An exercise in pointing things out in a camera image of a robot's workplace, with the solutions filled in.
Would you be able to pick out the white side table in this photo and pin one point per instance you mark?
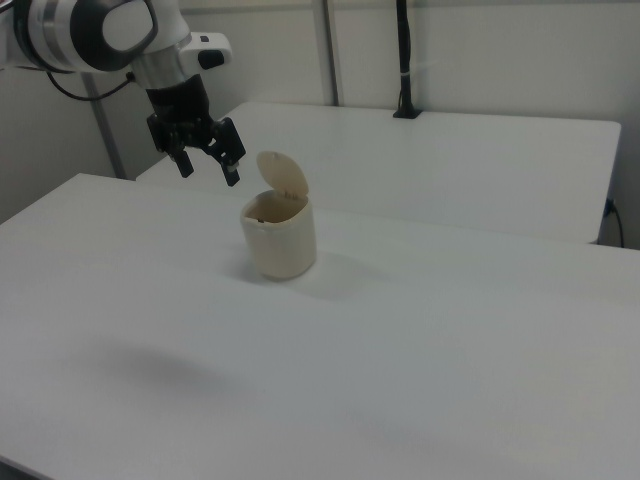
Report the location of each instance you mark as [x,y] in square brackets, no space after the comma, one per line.
[450,165]

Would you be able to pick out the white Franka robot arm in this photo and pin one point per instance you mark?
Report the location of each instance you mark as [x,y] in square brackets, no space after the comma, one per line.
[55,30]

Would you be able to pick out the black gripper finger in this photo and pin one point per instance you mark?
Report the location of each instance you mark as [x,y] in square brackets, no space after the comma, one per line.
[184,162]
[230,145]

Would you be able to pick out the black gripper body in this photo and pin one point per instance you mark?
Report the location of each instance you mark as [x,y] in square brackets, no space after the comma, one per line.
[175,105]

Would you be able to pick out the black clamp-mounted pole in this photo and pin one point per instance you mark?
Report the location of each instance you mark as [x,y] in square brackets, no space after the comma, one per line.
[404,50]

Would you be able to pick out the black wall plug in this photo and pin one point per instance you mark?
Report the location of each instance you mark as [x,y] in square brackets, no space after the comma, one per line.
[609,207]

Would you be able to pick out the cream trash bin with lid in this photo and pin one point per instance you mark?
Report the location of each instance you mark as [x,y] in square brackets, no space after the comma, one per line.
[280,245]

